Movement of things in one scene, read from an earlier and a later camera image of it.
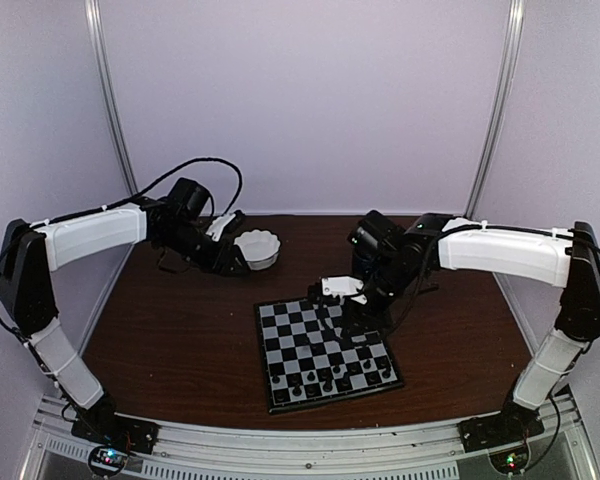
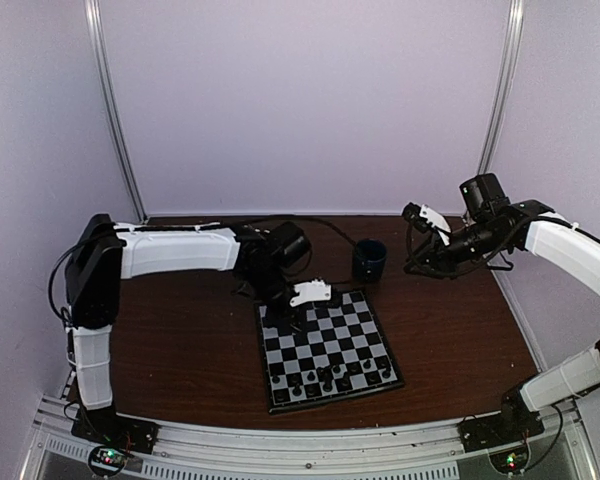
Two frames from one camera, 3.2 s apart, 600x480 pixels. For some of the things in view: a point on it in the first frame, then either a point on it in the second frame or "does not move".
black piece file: [344, 385] does not move
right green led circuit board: [510, 462] does not move
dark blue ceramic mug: [364, 262] does not move
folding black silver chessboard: [305, 366] does not move
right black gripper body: [381, 319] to [447, 264]
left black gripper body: [208, 259] to [273, 316]
